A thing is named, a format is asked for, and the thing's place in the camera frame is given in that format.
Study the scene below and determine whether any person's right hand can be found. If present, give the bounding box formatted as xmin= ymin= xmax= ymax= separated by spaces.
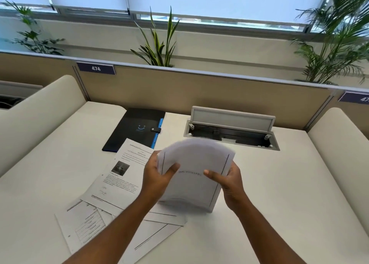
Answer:
xmin=204 ymin=159 xmax=245 ymax=212

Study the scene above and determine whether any person's left hand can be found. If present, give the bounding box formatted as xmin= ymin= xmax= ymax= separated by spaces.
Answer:
xmin=141 ymin=150 xmax=181 ymax=202

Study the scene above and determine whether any stack of white papers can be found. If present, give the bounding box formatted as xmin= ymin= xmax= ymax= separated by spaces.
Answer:
xmin=157 ymin=139 xmax=236 ymax=213

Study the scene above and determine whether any person's right forearm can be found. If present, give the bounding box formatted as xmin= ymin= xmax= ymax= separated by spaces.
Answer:
xmin=229 ymin=195 xmax=307 ymax=264

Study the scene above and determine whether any person's left forearm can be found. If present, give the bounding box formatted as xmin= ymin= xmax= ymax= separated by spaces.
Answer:
xmin=62 ymin=190 xmax=165 ymax=264

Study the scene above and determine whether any printed sheet with photo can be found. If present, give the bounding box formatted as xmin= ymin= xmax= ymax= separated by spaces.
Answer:
xmin=82 ymin=138 xmax=155 ymax=211

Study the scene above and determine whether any black document folder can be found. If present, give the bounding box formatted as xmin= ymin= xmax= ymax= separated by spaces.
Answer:
xmin=102 ymin=108 xmax=166 ymax=153

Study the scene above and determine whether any white sheet with black lines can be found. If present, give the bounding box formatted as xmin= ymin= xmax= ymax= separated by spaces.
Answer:
xmin=117 ymin=209 xmax=188 ymax=257

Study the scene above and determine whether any beige desk partition panel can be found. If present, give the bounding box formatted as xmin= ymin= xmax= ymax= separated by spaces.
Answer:
xmin=0 ymin=51 xmax=369 ymax=132

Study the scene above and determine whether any printed sheet with table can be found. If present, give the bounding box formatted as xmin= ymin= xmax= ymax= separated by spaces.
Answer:
xmin=55 ymin=199 xmax=116 ymax=254

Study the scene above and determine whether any dark blue number sign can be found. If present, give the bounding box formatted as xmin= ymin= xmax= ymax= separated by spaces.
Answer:
xmin=76 ymin=62 xmax=116 ymax=76
xmin=338 ymin=91 xmax=369 ymax=104

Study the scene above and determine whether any snake plant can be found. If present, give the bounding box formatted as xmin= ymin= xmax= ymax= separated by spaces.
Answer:
xmin=130 ymin=6 xmax=180 ymax=68

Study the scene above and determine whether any cream curved side divider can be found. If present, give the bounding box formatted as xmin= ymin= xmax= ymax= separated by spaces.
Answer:
xmin=0 ymin=75 xmax=87 ymax=177
xmin=307 ymin=107 xmax=369 ymax=238

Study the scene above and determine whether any palm plant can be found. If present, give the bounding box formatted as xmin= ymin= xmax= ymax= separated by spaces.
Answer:
xmin=289 ymin=0 xmax=369 ymax=85

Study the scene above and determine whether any leafy green plant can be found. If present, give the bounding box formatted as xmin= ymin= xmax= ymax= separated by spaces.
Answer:
xmin=1 ymin=0 xmax=66 ymax=56

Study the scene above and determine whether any grey desk cable box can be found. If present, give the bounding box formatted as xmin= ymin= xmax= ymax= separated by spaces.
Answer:
xmin=183 ymin=106 xmax=280 ymax=151
xmin=0 ymin=80 xmax=44 ymax=110

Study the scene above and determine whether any grey window frame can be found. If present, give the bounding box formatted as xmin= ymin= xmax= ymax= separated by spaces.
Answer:
xmin=0 ymin=1 xmax=329 ymax=33

